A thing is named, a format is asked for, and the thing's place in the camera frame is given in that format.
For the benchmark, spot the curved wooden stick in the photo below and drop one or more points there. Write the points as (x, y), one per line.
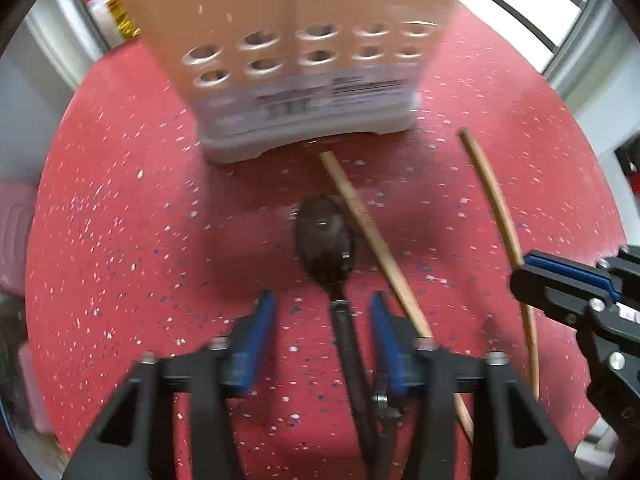
(498, 200)

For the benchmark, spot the dark object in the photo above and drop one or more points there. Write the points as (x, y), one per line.
(629, 165)

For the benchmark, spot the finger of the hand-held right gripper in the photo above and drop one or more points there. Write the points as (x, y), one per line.
(565, 270)
(550, 290)

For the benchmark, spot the plain wooden chopstick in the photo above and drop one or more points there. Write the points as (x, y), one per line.
(365, 225)

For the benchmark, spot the beige plastic utensil holder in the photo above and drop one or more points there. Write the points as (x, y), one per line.
(240, 5)

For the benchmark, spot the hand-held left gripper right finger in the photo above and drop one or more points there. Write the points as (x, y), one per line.
(387, 345)

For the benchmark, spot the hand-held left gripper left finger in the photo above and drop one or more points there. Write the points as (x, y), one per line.
(257, 340)

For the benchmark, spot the yellow labelled bag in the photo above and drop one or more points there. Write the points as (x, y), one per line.
(122, 17)

